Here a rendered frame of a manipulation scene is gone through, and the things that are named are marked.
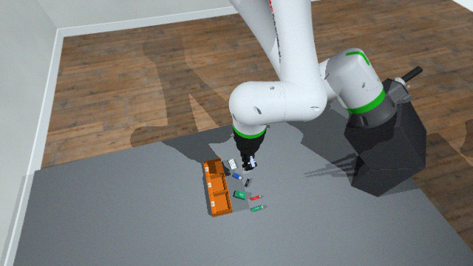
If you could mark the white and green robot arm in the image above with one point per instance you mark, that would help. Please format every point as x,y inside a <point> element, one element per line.
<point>301,94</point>

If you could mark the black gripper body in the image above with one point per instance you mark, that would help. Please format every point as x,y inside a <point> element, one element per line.
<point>248,152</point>

